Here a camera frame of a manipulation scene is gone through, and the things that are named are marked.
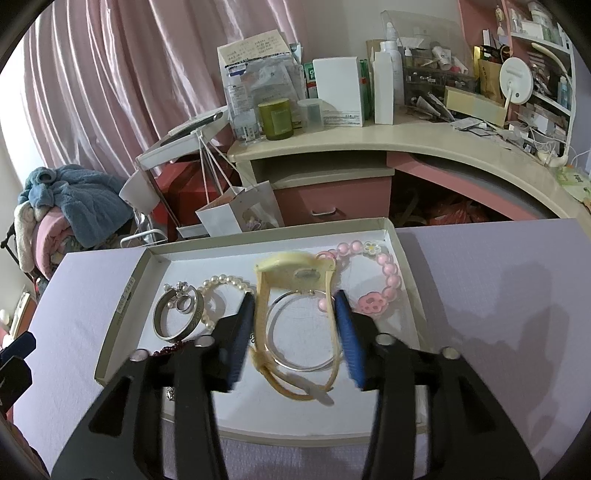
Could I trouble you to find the cream curved desk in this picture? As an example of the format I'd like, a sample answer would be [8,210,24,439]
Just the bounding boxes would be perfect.
[228,111,591,227]

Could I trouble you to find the clear bag of papers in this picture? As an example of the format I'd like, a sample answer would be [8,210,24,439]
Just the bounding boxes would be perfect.
[217,30,305,139]

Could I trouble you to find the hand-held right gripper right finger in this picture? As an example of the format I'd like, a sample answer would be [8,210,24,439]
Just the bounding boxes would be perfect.
[333,290,541,480]

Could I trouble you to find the clear glass jar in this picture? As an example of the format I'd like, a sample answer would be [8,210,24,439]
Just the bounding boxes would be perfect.
[233,111,259,142]

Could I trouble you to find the white square box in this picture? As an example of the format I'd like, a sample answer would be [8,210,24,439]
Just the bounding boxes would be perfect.
[312,56,365,127]

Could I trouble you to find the red plastic bag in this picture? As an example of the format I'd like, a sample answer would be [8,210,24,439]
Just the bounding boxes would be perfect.
[425,194,490,225]

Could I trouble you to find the white printed bag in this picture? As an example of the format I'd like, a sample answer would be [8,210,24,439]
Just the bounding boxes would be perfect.
[119,171,162,213]

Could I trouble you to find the red box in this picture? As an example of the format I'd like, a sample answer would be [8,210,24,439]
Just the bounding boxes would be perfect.
[152,159,243,227]

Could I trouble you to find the long beige box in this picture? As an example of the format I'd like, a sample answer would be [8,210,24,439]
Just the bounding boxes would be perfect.
[444,86,509,127]

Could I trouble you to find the blue fleece garment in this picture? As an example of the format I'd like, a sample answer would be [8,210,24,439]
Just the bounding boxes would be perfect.
[18,165,134,247]

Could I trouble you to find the white spray bottle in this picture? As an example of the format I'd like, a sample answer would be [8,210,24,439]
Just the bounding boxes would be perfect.
[379,22,406,107]

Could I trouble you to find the cream cloth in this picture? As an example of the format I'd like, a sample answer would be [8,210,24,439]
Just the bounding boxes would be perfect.
[13,203,44,271]

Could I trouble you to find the gold paper bag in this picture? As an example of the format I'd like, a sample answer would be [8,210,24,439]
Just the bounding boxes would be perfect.
[478,59,506,104]

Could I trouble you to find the pink bead flower bracelet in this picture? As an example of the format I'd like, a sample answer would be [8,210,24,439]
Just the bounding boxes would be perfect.
[316,239,403,319]

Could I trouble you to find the pink rolled blanket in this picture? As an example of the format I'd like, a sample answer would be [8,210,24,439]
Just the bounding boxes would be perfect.
[34,208,93,278]

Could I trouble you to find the clear acrylic organizer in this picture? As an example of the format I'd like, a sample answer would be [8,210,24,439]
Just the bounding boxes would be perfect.
[381,10,478,93]

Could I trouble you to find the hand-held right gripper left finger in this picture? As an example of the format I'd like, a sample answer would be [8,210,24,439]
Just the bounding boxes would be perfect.
[51,292,257,480]

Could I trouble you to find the wide silver cuff bangle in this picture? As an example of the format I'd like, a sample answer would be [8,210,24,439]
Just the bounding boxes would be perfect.
[153,288,205,342]

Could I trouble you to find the pink curtain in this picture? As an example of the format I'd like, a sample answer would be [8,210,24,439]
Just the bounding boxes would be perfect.
[21,0,308,176]

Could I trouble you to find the pink and white shelf unit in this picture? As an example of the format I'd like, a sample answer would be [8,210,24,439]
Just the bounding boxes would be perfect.
[457,0,578,153]

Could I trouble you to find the clear plastic cup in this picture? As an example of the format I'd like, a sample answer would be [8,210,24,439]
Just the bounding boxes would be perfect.
[298,99,324,134]

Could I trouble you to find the shallow grey cardboard box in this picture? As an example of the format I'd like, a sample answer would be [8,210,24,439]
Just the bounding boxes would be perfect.
[95,217,432,446]

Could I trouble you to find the thin silver bangle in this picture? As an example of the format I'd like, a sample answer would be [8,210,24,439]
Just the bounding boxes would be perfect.
[265,290,345,371]

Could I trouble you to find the white pearl bracelet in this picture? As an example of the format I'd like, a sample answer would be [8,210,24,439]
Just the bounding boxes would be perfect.
[198,274,257,330]

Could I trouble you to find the tall white carton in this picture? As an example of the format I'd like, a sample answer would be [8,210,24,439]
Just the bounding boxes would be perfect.
[373,51,394,125]

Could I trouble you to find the green wipes packet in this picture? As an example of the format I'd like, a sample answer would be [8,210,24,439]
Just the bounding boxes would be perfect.
[556,166,591,204]

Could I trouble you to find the green candle jar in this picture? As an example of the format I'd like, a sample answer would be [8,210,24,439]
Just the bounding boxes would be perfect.
[257,98,295,140]

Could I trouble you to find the dark red bead bracelet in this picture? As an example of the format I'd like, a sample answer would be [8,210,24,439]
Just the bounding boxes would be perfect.
[151,340,195,358]

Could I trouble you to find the yellow wristwatch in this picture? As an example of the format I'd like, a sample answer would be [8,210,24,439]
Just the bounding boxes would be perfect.
[249,251,345,407]

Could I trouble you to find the white paper gift bag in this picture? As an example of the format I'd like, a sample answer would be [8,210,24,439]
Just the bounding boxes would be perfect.
[196,131,284,238]

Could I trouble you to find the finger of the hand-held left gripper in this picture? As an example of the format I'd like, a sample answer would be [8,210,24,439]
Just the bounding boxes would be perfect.
[0,331,37,370]

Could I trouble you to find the pink desk drawer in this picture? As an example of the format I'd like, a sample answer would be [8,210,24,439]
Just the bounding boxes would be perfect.
[276,175,393,227]

